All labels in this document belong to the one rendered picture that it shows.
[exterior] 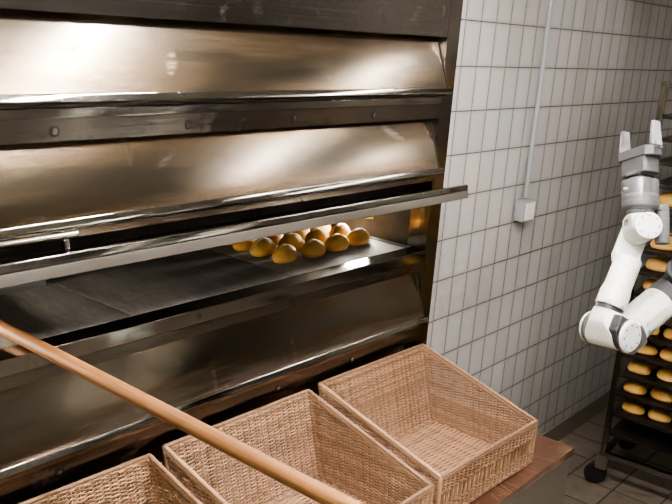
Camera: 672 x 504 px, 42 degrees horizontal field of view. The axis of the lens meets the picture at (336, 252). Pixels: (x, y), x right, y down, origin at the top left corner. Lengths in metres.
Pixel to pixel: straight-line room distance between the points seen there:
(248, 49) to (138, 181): 0.46
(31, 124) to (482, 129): 1.79
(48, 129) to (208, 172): 0.46
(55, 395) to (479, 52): 1.82
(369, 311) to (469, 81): 0.86
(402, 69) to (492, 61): 0.54
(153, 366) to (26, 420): 0.36
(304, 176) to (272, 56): 0.35
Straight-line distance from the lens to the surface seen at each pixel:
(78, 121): 1.95
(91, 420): 2.15
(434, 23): 2.88
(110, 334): 2.12
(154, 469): 2.27
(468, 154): 3.16
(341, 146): 2.58
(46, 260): 1.79
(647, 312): 2.27
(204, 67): 2.15
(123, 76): 1.99
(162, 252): 1.95
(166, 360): 2.28
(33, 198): 1.91
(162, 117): 2.08
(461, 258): 3.26
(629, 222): 2.24
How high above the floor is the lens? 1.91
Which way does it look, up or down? 15 degrees down
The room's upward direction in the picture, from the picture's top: 4 degrees clockwise
